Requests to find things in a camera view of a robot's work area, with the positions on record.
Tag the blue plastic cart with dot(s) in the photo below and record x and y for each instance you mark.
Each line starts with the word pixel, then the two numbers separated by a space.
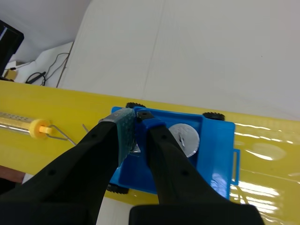
pixel 213 143

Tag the small yellow box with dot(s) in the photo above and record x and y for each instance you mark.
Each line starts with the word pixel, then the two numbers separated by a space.
pixel 10 74

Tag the clear spring scale yellow cap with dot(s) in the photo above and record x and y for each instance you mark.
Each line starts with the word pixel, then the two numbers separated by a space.
pixel 37 128

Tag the yellow ramp board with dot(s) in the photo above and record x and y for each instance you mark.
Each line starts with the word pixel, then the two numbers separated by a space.
pixel 70 105

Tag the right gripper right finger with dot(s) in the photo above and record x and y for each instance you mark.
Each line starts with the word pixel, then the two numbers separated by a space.
pixel 168 178

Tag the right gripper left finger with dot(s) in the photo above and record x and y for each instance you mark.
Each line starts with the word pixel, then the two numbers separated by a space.
pixel 70 178

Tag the black monitor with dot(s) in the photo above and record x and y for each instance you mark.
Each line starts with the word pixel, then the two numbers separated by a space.
pixel 9 42

